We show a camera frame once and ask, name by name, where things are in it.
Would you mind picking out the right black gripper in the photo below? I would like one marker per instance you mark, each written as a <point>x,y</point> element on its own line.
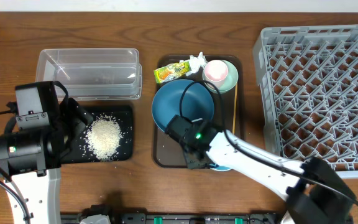
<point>194,160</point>

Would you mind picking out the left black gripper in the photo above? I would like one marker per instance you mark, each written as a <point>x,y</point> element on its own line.
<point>76,125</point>

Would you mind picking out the light blue bowl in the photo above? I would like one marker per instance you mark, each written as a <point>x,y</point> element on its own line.
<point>219,168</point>

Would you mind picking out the wooden chopstick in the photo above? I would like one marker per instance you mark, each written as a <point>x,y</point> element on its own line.
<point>235,110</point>

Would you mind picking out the pile of rice grains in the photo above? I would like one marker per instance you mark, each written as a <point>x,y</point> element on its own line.
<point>102,139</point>

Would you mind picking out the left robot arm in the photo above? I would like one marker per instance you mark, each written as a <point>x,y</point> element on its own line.
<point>31,149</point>

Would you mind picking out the green yellow snack wrapper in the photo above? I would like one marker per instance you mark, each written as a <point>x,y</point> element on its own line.
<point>171,71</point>

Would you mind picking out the dark blue plate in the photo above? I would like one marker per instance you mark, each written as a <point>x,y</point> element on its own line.
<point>197,102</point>

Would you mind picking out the light green saucer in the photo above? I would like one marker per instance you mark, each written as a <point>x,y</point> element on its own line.
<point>232,78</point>

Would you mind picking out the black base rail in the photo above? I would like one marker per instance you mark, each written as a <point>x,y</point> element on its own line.
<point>142,216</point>

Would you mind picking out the black plastic tray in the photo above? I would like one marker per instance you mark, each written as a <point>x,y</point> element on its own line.
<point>124,117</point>

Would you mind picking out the pink cup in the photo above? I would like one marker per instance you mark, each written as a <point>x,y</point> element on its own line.
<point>215,72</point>

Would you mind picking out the brown serving tray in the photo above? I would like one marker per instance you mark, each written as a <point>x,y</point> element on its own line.
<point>167,153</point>

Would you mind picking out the grey dishwasher rack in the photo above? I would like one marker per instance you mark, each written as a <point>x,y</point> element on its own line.
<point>308,77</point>

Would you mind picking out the clear plastic bin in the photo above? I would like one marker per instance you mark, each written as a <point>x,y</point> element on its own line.
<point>91,74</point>

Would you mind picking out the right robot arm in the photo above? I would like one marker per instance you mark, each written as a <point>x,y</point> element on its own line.
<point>311,190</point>

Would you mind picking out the crumpled white tissue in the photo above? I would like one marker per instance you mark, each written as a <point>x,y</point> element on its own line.
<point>195,63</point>

